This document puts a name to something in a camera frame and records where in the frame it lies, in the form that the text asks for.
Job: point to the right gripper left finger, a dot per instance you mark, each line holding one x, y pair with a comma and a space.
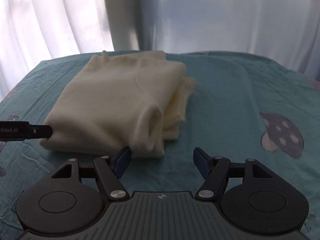
109, 170

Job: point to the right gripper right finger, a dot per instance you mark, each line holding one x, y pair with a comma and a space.
214, 171

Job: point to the cream knit sweater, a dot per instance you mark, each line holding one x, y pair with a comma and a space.
136, 100

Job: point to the white window curtain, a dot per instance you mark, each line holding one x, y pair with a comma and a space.
286, 31

